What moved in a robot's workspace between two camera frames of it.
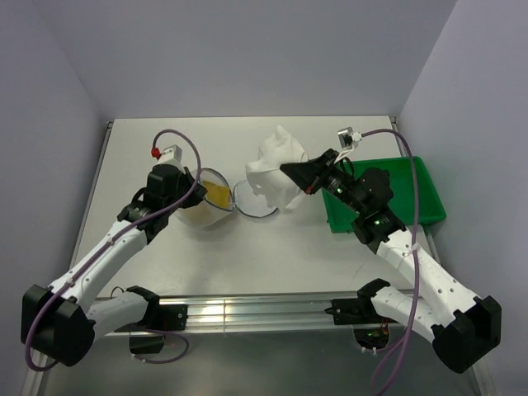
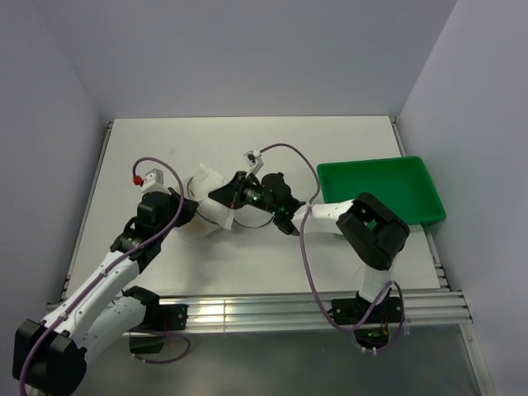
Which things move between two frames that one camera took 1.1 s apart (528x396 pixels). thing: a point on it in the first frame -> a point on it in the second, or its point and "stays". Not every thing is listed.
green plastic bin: x=341 y=217 stays
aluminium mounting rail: x=260 y=312 stays
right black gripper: x=309 y=172 -> x=228 y=194
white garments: x=265 y=172 -> x=201 y=185
